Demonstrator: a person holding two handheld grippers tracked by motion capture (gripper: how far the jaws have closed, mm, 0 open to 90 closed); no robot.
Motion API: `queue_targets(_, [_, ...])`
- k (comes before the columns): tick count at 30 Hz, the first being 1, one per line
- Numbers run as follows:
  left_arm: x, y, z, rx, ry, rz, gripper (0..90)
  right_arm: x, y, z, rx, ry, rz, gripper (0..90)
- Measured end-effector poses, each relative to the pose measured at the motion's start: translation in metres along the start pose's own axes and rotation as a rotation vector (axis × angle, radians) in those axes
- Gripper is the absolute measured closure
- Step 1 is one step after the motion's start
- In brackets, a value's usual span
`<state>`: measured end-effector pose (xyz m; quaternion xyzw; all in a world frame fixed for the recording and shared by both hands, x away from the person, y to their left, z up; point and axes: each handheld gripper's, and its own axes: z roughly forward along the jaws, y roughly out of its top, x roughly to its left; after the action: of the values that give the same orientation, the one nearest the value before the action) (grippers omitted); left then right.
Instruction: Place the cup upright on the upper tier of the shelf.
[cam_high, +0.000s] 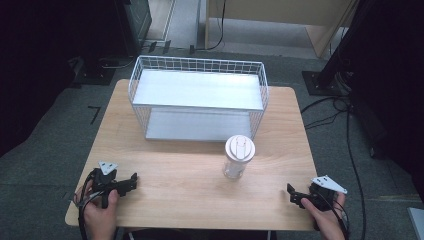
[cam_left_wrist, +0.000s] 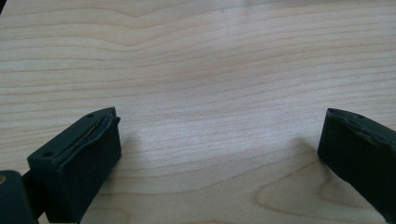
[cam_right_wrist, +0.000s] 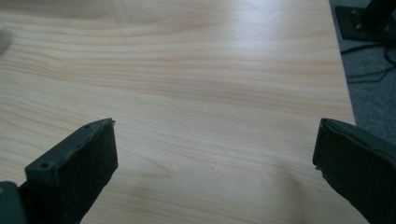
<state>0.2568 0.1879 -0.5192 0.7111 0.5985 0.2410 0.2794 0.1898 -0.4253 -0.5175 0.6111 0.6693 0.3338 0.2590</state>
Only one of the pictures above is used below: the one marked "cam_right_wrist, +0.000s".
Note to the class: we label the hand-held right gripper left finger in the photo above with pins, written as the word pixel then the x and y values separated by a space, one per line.
pixel 71 174

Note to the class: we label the black metal stand base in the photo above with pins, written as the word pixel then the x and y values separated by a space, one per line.
pixel 367 21

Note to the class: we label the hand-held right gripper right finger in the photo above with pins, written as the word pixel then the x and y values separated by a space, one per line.
pixel 358 168

